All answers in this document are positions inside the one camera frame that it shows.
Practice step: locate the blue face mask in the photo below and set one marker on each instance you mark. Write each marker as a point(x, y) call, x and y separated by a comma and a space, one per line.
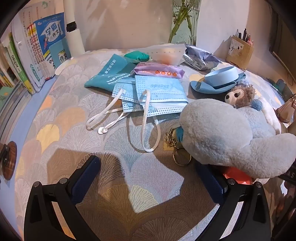
point(119, 89)
point(161, 90)

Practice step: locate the row of books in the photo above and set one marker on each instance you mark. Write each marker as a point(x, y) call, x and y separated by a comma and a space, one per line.
point(23, 46)

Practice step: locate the small teal book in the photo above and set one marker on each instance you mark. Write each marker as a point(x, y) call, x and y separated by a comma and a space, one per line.
point(57, 49)

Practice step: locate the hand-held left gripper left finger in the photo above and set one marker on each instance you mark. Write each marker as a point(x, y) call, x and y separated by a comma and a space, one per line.
point(85, 178)

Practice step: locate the brown plush bear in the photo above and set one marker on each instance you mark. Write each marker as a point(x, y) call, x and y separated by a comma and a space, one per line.
point(240, 95)

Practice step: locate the white blue plush toy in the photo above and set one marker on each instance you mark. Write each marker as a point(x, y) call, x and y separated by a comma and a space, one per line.
point(219, 129)

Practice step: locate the translucent white packet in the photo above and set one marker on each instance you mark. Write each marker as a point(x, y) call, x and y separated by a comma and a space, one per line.
point(166, 54)

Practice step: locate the fan patterned tablecloth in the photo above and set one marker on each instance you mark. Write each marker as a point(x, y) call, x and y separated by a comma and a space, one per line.
point(138, 185)

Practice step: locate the cardboard pen holder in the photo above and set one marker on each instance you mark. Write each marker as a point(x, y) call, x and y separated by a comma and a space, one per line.
point(240, 53)

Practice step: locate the purple packet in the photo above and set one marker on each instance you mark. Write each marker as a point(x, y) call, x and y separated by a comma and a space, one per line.
point(157, 69)

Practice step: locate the bunch of pens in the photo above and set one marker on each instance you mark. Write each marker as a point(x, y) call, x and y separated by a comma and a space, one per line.
point(245, 34)

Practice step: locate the light blue ribbon roll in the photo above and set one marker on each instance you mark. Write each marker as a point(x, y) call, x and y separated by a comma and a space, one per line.
point(219, 76)

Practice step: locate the green gel packet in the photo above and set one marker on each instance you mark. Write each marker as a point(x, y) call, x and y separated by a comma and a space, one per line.
point(136, 56)

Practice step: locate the white blue foil packet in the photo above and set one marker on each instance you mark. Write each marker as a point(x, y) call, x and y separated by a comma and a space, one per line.
point(198, 58)

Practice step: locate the dark wall monitor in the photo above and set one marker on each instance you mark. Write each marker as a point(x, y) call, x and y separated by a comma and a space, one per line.
point(285, 41)

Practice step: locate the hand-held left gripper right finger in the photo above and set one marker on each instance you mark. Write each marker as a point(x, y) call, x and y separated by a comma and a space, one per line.
point(211, 185)

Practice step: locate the teal fabric pouch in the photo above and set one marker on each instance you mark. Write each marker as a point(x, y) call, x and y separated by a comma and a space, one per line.
point(106, 74)

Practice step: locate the round wooden disc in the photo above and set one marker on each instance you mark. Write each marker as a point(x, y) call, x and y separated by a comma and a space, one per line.
point(10, 162)

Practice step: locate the white desk lamp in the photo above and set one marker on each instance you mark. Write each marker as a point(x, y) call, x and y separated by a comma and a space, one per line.
point(75, 41)

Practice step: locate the grey blue plastic holder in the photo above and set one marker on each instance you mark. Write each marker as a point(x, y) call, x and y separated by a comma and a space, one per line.
point(283, 87)

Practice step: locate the glass vase with green stems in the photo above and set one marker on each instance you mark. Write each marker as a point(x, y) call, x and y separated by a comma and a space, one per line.
point(182, 11)

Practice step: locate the orange packet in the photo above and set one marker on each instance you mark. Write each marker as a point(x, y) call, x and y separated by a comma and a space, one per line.
point(235, 173)

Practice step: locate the green pen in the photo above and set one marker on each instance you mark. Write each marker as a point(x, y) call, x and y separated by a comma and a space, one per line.
point(274, 85)

